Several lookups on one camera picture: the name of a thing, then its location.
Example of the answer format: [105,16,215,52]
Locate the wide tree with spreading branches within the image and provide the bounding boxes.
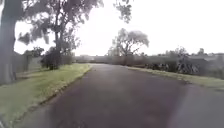
[108,28,150,66]

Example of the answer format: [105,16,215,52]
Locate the grey asphalt road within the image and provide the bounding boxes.
[13,63,224,128]

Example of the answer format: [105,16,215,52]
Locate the long dark hedge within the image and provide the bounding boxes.
[74,52,224,80]

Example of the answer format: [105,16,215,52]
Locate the tall dark-leaved tree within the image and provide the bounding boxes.
[18,0,104,69]

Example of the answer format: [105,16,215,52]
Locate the dark bush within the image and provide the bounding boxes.
[40,48,63,71]

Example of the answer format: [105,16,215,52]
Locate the grey fence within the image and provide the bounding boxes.
[12,53,44,73]

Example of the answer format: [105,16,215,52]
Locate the grass verge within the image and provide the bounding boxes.
[0,63,93,128]
[126,65,224,91]

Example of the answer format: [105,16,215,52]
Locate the large tree with thick trunk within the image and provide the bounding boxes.
[0,0,26,86]

